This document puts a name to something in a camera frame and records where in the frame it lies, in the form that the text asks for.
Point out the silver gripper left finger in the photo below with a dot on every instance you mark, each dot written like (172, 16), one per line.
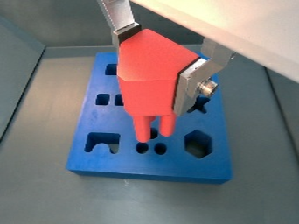
(120, 20)

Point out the blue shape sorting block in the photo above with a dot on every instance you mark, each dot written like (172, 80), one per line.
(193, 155)

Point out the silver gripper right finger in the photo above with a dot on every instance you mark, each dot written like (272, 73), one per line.
(193, 80)

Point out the red three prong object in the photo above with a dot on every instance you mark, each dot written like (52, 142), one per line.
(149, 61)

